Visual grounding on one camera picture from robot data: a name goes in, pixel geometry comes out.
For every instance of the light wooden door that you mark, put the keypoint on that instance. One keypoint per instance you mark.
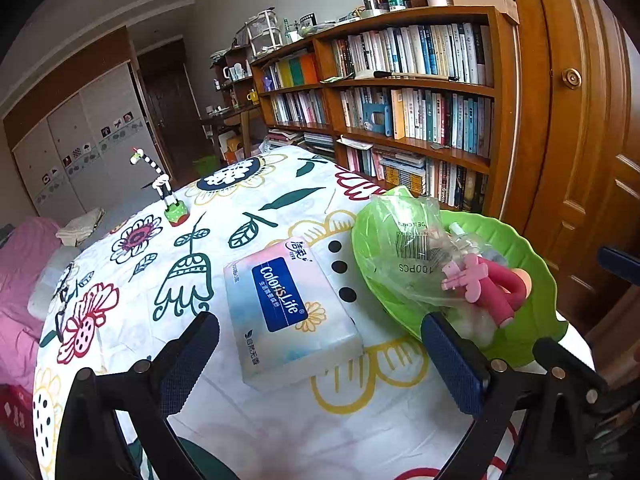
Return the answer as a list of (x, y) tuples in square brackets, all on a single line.
[(575, 185)]

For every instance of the striped giraffe figurine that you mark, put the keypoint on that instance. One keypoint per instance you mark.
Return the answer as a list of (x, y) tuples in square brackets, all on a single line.
[(176, 212)]

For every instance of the green leaf-shaped plate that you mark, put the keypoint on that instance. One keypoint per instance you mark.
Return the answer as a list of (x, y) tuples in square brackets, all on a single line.
[(540, 310)]

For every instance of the wooden desk hutch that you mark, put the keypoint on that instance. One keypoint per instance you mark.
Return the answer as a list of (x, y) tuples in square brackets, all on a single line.
[(240, 55)]

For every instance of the wooden bookshelf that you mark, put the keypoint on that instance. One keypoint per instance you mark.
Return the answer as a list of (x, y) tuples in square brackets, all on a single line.
[(505, 110)]

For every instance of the blue frame on shelf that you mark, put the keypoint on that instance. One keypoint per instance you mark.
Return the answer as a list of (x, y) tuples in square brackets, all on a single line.
[(367, 120)]

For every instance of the rows of books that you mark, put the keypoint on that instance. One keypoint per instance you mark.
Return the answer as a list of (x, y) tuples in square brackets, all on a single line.
[(425, 50)]

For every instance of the yellow mug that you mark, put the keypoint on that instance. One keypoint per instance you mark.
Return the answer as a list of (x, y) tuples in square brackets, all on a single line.
[(252, 96)]

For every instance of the tissue pack with blue label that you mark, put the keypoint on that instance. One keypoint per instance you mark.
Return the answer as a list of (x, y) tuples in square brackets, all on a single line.
[(280, 290)]

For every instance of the green bin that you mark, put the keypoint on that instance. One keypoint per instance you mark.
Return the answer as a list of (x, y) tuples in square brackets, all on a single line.
[(206, 166)]

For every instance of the red box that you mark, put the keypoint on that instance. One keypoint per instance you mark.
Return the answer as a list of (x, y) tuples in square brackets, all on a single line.
[(15, 415)]

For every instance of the orange sponge puff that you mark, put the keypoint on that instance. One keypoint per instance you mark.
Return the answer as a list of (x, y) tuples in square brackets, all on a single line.
[(522, 280)]

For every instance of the brass door knob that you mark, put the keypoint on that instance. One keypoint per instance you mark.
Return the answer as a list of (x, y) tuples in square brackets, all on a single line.
[(571, 78)]

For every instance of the folded white cloth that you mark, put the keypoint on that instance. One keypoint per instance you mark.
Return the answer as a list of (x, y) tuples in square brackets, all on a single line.
[(80, 227)]

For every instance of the white mug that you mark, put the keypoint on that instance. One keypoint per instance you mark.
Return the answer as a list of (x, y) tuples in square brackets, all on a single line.
[(235, 71)]

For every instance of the white storage rack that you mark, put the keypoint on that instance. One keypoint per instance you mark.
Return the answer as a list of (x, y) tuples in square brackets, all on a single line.
[(262, 32)]

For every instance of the pink bedding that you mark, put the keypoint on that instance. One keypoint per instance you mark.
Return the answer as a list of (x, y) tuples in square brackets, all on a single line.
[(20, 285)]

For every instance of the clear plastic bag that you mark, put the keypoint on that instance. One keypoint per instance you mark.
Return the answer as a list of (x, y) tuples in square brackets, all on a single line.
[(400, 240)]

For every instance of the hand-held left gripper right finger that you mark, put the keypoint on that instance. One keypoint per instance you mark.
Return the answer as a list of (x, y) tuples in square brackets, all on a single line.
[(452, 365)]

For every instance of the small crinkled plastic packet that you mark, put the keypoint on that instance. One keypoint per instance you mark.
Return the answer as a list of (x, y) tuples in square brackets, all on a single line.
[(470, 322)]

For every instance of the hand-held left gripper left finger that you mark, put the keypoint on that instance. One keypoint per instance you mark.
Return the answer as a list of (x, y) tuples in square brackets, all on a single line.
[(190, 360)]

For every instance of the dark wooden door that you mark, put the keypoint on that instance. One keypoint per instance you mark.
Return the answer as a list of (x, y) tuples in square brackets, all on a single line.
[(170, 105)]

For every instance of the white wardrobe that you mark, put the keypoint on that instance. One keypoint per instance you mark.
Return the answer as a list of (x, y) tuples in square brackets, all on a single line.
[(75, 135)]

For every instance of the wooden desk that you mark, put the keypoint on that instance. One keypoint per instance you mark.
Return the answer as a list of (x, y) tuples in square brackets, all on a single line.
[(235, 116)]

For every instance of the orange paper bag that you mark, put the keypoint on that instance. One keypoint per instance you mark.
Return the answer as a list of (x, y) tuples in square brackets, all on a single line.
[(235, 151)]

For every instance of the pink soft toy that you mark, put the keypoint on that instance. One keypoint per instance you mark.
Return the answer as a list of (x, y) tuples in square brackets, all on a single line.
[(495, 290)]

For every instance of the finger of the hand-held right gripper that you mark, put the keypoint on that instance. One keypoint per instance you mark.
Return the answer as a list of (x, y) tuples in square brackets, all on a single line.
[(622, 260), (565, 362)]

